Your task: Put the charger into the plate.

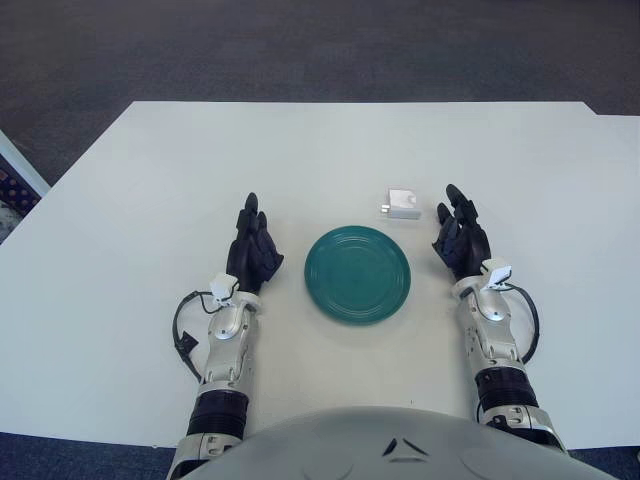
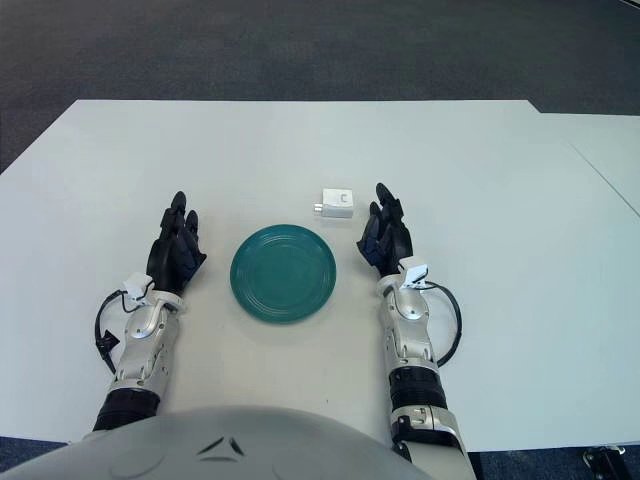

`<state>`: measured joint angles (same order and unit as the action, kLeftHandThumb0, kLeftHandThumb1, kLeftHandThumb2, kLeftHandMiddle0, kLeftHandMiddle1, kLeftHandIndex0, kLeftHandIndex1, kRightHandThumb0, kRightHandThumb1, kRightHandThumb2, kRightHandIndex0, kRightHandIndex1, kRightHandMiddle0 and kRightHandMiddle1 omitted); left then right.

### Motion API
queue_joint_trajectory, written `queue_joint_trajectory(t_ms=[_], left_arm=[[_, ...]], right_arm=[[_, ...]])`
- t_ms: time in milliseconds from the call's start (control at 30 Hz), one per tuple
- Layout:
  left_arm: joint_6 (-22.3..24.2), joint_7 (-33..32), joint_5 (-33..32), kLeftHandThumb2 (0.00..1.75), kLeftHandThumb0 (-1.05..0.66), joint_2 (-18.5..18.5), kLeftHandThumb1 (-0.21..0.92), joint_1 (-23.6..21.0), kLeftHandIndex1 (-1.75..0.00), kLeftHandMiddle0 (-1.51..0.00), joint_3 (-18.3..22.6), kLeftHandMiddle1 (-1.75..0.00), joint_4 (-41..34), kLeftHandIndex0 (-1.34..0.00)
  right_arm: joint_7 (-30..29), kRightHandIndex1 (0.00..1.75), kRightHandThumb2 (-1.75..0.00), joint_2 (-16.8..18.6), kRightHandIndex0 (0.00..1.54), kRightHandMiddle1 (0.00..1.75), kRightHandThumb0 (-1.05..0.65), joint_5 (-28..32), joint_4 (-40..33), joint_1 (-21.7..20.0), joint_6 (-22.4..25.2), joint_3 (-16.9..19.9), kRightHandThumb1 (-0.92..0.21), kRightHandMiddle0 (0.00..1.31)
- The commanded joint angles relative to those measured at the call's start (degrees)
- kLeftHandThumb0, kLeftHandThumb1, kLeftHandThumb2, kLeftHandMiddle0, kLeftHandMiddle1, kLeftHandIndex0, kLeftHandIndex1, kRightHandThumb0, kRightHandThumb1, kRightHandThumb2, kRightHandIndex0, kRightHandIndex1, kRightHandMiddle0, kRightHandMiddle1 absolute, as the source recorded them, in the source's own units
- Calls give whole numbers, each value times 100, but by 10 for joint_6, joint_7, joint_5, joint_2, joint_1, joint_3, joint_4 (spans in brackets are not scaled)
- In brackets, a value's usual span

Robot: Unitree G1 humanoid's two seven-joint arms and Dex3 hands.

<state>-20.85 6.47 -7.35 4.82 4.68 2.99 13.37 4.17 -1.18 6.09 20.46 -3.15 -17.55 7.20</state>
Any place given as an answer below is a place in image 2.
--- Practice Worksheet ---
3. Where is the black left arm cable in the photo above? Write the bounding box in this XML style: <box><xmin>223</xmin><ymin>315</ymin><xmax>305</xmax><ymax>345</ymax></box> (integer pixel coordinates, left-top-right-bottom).
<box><xmin>94</xmin><ymin>289</ymin><xmax>151</xmax><ymax>374</ymax></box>

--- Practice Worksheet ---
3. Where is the white charger block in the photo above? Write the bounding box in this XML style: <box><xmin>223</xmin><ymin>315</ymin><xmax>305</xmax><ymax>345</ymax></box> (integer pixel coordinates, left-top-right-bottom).
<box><xmin>313</xmin><ymin>187</ymin><xmax>357</xmax><ymax>221</ymax></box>

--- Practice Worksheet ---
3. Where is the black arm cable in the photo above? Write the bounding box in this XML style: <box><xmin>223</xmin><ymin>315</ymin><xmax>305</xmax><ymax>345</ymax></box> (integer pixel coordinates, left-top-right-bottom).
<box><xmin>422</xmin><ymin>281</ymin><xmax>464</xmax><ymax>369</ymax></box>
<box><xmin>94</xmin><ymin>289</ymin><xmax>151</xmax><ymax>374</ymax></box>

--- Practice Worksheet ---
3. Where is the grey robot torso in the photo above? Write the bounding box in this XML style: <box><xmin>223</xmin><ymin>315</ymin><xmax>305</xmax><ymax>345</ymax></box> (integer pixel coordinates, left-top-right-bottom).
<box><xmin>0</xmin><ymin>405</ymin><xmax>436</xmax><ymax>480</ymax></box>

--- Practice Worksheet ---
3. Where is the black metal table foot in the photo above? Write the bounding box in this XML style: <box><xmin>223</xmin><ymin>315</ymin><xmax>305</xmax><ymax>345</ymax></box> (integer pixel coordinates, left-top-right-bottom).
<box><xmin>582</xmin><ymin>444</ymin><xmax>629</xmax><ymax>480</ymax></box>

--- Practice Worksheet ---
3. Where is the teal round plate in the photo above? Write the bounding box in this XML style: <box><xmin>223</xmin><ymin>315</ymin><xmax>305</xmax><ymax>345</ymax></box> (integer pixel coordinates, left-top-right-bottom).
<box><xmin>229</xmin><ymin>224</ymin><xmax>338</xmax><ymax>325</ymax></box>

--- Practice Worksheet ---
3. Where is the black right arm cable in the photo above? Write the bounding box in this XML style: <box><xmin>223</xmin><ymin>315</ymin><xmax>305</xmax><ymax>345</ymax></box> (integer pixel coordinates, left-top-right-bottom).
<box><xmin>422</xmin><ymin>281</ymin><xmax>464</xmax><ymax>369</ymax></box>

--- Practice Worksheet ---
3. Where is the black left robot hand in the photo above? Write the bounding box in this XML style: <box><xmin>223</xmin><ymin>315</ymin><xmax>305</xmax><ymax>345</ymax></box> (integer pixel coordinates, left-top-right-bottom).
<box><xmin>146</xmin><ymin>191</ymin><xmax>209</xmax><ymax>296</ymax></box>

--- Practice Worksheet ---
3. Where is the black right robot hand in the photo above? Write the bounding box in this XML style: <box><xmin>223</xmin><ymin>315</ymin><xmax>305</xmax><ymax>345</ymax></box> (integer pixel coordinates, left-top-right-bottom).
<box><xmin>355</xmin><ymin>182</ymin><xmax>415</xmax><ymax>277</ymax></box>

